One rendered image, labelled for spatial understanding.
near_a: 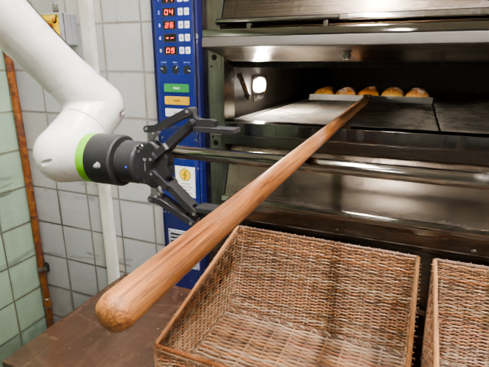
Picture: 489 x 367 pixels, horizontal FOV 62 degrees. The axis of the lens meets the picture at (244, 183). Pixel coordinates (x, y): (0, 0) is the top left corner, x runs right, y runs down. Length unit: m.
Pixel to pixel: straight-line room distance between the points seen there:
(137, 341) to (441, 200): 0.93
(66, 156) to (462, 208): 0.95
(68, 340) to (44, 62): 0.83
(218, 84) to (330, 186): 0.46
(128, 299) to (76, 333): 1.09
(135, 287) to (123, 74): 1.20
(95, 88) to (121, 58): 0.61
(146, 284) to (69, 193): 1.45
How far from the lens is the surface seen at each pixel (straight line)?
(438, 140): 1.16
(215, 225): 0.40
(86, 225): 1.74
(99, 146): 0.75
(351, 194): 1.20
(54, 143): 0.81
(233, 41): 1.09
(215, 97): 1.28
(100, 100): 0.86
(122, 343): 1.31
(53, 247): 1.93
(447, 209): 1.20
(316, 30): 1.03
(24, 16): 0.84
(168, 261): 0.34
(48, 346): 1.37
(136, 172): 0.72
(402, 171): 0.79
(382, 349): 1.28
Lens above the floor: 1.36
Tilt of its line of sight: 17 degrees down
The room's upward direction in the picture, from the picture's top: straight up
